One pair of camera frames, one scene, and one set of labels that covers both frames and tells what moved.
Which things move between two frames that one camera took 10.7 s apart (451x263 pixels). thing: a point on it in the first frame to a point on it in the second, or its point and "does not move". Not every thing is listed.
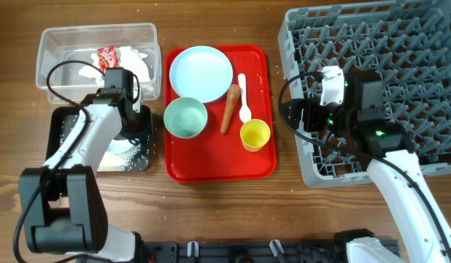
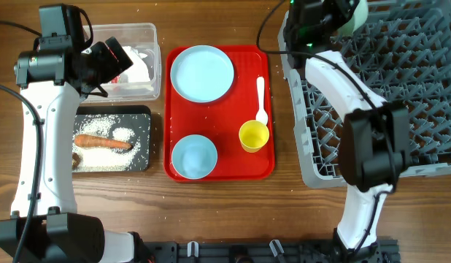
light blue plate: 201,73 does not move
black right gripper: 311,105 to 342,12
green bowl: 185,117 to 356,21
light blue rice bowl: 121,145 to 194,156
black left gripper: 146,126 to 112,66
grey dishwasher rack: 414,46 does not move
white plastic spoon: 245,115 to 261,115
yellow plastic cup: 254,134 does not move
